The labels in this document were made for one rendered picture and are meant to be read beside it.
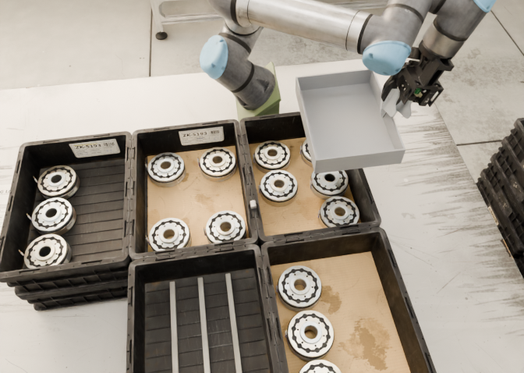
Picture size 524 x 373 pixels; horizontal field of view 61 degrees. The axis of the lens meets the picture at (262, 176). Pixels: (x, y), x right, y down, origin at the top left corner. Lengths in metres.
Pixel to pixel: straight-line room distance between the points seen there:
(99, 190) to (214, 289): 0.45
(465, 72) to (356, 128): 2.06
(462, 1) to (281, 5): 0.33
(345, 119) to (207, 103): 0.68
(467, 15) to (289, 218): 0.63
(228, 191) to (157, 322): 0.39
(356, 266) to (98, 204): 0.71
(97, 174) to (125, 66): 1.72
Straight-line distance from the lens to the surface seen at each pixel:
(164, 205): 1.23
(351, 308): 1.10
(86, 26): 3.43
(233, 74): 1.39
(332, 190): 1.21
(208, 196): 1.23
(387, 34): 0.85
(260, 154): 1.27
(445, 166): 1.56
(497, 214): 2.17
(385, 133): 1.10
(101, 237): 1.23
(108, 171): 1.35
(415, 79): 0.99
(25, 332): 1.34
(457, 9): 0.93
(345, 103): 1.15
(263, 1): 0.94
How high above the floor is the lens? 1.85
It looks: 54 degrees down
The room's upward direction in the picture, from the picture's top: straight up
